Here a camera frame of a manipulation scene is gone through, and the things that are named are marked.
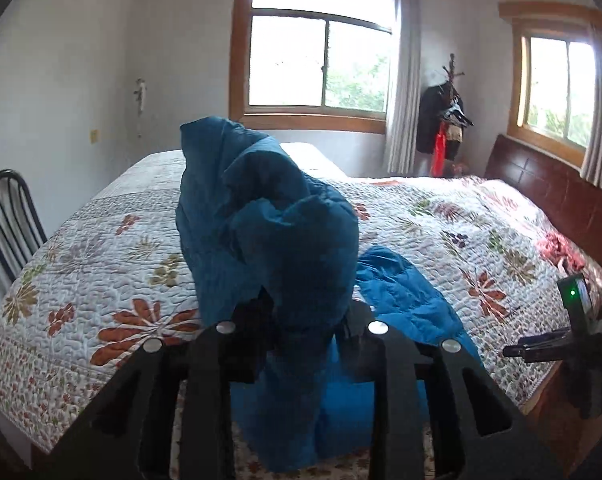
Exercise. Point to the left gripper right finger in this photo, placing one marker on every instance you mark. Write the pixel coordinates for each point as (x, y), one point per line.
(436, 397)

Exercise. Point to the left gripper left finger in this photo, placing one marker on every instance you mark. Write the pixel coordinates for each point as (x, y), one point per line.
(166, 413)

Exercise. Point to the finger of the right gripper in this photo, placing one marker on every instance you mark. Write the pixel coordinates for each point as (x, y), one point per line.
(554, 346)

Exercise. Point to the blue puffer jacket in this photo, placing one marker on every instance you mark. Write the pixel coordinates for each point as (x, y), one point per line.
(250, 220)

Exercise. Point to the coat rack with clothes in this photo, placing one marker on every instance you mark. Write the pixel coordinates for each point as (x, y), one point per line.
(441, 125)

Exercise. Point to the floral quilted bedspread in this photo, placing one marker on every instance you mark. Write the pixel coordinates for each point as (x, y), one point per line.
(114, 276)

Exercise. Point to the dark wooden headboard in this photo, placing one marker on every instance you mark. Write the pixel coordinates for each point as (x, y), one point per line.
(572, 205)

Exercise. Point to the black metal chair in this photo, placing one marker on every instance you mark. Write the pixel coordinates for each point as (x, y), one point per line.
(21, 230)

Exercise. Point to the white grey curtain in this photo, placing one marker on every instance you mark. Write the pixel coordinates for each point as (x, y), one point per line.
(404, 88)

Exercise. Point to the wooden framed window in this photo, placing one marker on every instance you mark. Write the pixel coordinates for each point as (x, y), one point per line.
(553, 87)
(313, 64)

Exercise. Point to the wall mounted white handset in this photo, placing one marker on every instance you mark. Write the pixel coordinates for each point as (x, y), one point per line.
(140, 96)

